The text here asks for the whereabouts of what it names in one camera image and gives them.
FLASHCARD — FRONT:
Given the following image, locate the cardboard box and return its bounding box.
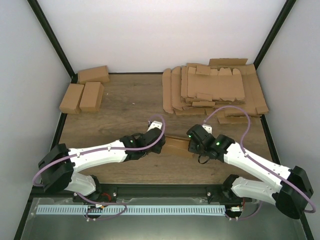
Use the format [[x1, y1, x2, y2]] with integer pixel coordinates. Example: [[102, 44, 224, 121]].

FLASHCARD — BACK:
[[78, 65, 110, 84], [161, 135, 194, 159], [79, 82, 105, 113], [59, 83, 84, 114]]

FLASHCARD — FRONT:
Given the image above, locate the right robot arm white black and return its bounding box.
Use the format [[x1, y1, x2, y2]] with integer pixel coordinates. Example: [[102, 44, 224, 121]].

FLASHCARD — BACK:
[[186, 124, 314, 220]]

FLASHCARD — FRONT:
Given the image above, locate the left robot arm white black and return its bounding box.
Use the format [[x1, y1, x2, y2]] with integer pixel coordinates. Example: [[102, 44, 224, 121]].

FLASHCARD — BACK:
[[32, 123, 166, 202]]

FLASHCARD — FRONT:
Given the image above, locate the folded cardboard box back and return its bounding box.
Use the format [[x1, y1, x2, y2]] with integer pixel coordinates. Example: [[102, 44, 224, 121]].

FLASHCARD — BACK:
[[78, 65, 110, 84]]

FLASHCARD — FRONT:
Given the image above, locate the stack of flat cardboard sheets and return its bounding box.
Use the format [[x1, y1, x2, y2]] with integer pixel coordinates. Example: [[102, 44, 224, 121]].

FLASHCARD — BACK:
[[162, 58, 269, 124]]

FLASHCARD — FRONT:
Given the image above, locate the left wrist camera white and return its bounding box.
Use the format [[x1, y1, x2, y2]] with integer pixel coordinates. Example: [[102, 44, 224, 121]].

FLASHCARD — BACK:
[[147, 120, 163, 131]]

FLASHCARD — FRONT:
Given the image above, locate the black aluminium frame rail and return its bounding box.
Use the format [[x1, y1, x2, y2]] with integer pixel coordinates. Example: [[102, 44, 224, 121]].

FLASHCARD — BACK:
[[29, 182, 298, 201]]

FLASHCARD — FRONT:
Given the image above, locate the light blue slotted cable duct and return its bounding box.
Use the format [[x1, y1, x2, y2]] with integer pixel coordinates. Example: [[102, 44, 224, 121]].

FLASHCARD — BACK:
[[35, 204, 226, 216]]

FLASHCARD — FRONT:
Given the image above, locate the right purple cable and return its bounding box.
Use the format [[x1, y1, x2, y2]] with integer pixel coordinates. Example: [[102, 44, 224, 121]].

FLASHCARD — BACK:
[[203, 105, 316, 222]]

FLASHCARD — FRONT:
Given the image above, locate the right black corner post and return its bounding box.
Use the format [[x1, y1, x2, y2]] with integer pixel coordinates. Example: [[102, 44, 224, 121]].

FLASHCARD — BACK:
[[253, 0, 296, 70]]

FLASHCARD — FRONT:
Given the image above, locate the black corner post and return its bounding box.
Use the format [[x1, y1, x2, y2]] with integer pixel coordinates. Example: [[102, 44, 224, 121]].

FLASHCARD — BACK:
[[253, 0, 296, 70], [27, 0, 78, 84]]

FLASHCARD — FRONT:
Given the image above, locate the left black corner post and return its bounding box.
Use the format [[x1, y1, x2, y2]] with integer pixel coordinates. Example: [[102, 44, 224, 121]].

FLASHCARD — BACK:
[[27, 0, 78, 84]]

